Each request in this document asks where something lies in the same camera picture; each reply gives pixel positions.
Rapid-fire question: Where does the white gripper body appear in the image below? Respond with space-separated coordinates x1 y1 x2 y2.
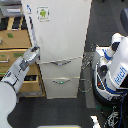
23 47 40 65

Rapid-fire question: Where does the white fridge door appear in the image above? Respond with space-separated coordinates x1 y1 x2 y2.
21 0 92 63

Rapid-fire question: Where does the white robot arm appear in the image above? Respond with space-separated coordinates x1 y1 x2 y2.
0 46 40 128

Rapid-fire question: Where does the upper fridge drawer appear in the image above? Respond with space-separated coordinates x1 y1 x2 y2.
40 57 82 79

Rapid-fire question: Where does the fridge drawer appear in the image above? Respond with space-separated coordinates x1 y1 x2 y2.
43 78 79 99
40 57 82 79

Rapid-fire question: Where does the white fridge body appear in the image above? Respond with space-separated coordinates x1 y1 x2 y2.
21 0 92 99

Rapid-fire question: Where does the lower fridge drawer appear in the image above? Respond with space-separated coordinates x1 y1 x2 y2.
43 78 79 99

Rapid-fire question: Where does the wooden drawer cabinet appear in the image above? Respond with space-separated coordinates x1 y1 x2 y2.
0 17 45 97

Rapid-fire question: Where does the green android sticker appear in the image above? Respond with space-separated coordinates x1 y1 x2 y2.
37 6 50 22

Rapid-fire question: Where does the grey device on cabinet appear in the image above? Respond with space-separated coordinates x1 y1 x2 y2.
0 5 24 17

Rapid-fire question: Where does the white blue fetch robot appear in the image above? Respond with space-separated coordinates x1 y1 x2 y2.
92 33 128 105

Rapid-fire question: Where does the cable coil on floor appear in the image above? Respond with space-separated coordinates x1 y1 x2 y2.
78 78 93 94

